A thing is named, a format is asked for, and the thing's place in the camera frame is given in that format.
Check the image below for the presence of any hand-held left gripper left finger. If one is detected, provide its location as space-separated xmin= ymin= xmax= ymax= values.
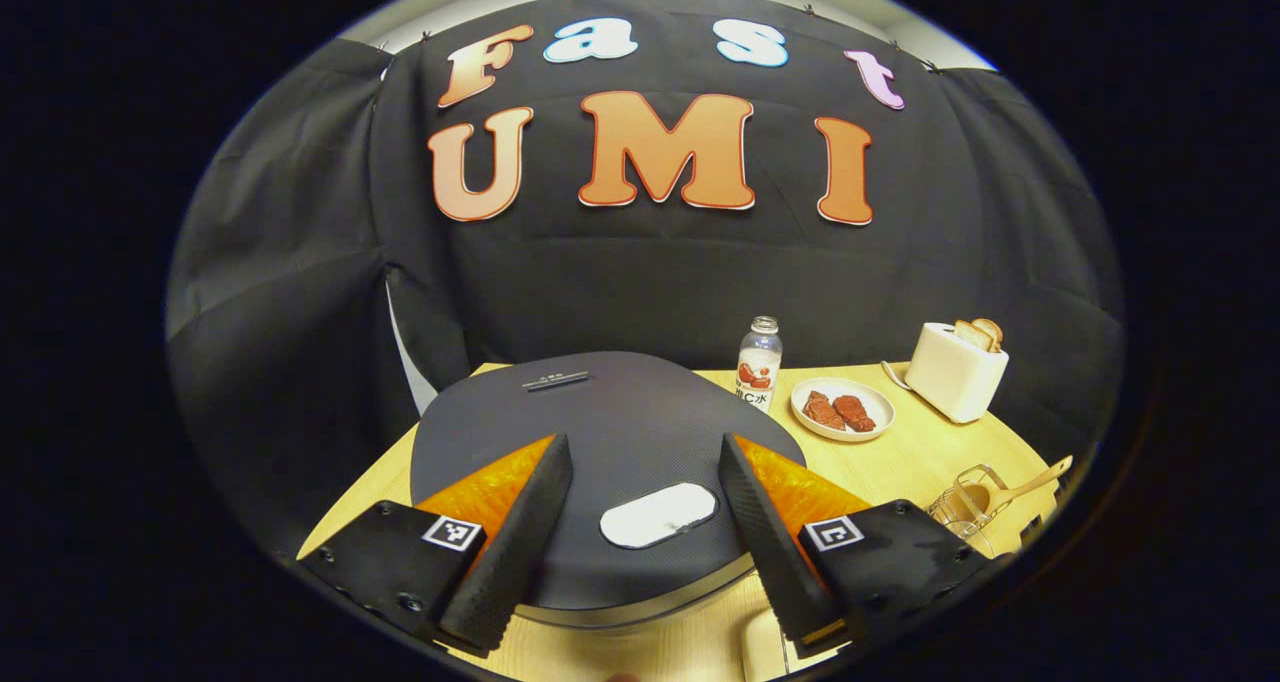
xmin=300 ymin=432 xmax=574 ymax=658

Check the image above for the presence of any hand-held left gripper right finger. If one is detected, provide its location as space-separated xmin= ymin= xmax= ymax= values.
xmin=717 ymin=432 xmax=993 ymax=660

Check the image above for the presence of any wire chopstick holder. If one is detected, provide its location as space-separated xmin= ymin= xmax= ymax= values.
xmin=927 ymin=464 xmax=1011 ymax=558

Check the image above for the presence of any dark grey rice cooker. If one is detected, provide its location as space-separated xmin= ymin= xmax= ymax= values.
xmin=410 ymin=351 xmax=807 ymax=631

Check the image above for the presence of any wooden spoon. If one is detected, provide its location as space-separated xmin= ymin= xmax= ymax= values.
xmin=950 ymin=455 xmax=1074 ymax=528

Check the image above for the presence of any cream container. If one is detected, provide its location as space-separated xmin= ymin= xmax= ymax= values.
xmin=740 ymin=607 xmax=801 ymax=681

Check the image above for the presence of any white plate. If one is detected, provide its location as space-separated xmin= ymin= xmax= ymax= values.
xmin=790 ymin=377 xmax=896 ymax=443

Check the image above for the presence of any clear drink bottle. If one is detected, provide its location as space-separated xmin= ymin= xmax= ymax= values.
xmin=736 ymin=316 xmax=783 ymax=415

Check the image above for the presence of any white toaster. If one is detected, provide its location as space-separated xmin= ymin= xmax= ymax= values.
xmin=904 ymin=322 xmax=1010 ymax=424

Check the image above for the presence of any black backdrop cloth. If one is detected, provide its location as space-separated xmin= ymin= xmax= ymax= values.
xmin=168 ymin=0 xmax=1126 ymax=563

